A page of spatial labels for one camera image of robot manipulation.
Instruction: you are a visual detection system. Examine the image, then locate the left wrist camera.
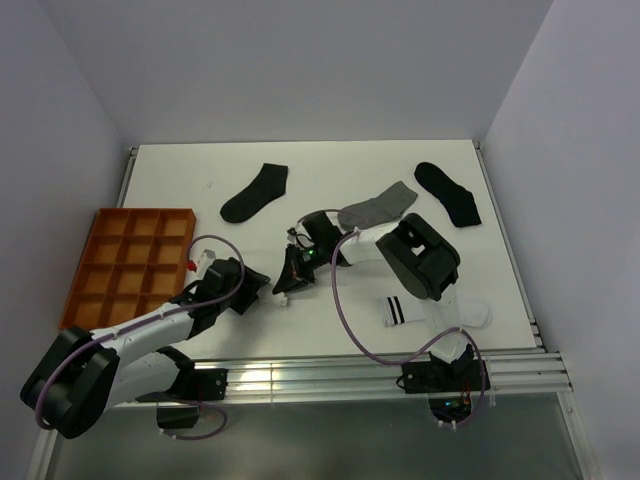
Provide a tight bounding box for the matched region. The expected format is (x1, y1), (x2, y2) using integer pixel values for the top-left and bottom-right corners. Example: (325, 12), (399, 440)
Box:
(187, 249), (216, 275)

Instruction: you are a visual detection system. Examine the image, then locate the purple cable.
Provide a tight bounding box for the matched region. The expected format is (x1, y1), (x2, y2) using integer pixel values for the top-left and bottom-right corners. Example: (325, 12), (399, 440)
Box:
(294, 209), (489, 429)
(34, 234), (246, 441)

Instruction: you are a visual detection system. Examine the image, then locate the orange compartment tray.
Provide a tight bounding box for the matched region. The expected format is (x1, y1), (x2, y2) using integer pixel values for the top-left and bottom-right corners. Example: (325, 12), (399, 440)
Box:
(59, 208), (196, 330)

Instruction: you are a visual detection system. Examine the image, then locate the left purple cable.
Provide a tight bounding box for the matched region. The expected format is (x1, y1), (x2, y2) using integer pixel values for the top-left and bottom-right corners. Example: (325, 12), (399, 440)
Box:
(34, 234), (246, 441)

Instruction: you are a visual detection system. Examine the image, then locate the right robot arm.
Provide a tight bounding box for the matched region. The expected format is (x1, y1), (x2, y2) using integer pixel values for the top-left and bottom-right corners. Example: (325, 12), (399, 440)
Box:
(272, 209), (470, 390)

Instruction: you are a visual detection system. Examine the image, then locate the grey sock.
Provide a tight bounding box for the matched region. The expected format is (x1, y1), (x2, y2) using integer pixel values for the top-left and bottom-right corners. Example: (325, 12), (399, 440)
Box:
(337, 181), (418, 230)

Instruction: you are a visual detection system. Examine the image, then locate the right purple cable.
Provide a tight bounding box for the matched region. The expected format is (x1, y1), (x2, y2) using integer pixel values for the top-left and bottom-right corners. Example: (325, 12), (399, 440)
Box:
(294, 209), (489, 429)

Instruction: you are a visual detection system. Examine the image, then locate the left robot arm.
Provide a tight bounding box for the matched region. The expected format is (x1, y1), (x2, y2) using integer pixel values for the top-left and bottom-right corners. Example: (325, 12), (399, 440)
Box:
(20, 258), (270, 439)

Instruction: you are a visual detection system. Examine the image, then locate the black sock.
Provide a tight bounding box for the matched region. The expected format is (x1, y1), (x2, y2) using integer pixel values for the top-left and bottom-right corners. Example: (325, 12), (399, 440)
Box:
(220, 163), (289, 224)
(414, 162), (482, 228)

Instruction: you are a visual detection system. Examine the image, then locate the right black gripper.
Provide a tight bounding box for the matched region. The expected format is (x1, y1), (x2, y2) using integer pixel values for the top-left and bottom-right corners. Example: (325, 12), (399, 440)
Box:
(276, 242), (329, 297)

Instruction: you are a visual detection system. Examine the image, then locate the white striped sock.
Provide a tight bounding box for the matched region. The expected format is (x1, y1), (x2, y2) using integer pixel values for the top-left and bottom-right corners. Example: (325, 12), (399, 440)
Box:
(380, 294), (492, 329)

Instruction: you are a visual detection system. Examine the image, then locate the aluminium frame rail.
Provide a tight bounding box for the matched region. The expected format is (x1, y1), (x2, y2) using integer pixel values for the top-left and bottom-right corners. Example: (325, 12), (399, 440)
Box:
(194, 352), (573, 405)

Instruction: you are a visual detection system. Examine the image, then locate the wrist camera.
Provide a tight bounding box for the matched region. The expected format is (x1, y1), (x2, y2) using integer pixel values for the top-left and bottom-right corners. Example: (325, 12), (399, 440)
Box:
(187, 249), (216, 275)
(287, 227), (313, 249)

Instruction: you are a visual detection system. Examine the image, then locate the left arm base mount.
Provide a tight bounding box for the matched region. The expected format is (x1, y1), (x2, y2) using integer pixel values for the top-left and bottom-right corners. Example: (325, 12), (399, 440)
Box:
(136, 368), (228, 434)

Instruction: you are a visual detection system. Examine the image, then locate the black sock left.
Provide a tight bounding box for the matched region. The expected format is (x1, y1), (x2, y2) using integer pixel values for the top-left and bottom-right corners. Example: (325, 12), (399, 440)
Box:
(220, 163), (289, 224)

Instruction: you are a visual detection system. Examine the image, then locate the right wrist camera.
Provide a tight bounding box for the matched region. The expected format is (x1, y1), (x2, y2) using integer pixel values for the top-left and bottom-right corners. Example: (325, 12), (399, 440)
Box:
(287, 227), (313, 249)

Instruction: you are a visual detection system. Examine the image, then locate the black sock right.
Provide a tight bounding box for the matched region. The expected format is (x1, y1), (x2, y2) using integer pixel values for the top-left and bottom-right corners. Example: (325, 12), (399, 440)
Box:
(414, 162), (482, 228)

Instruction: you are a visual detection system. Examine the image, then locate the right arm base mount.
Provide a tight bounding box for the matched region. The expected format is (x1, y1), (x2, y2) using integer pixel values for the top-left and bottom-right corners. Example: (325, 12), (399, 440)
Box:
(396, 345), (491, 426)

